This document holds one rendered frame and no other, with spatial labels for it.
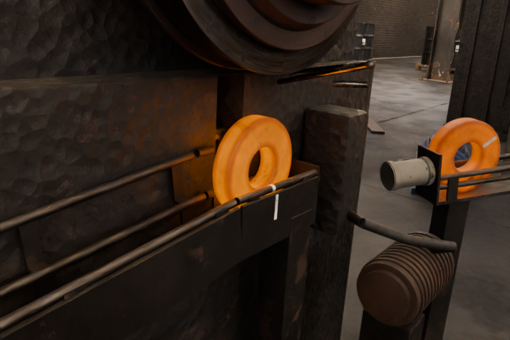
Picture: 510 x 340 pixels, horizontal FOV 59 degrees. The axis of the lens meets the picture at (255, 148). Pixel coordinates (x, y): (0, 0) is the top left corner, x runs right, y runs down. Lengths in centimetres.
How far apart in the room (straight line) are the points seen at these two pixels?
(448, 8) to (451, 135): 858
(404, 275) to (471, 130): 32
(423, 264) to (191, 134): 52
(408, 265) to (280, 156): 34
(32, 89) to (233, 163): 27
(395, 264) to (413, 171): 18
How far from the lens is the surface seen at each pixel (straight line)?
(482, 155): 105
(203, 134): 68
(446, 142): 98
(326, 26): 69
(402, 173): 94
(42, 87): 54
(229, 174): 63
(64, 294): 50
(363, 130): 87
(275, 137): 70
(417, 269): 93
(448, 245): 96
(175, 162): 64
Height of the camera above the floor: 95
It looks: 16 degrees down
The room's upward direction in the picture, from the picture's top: 3 degrees clockwise
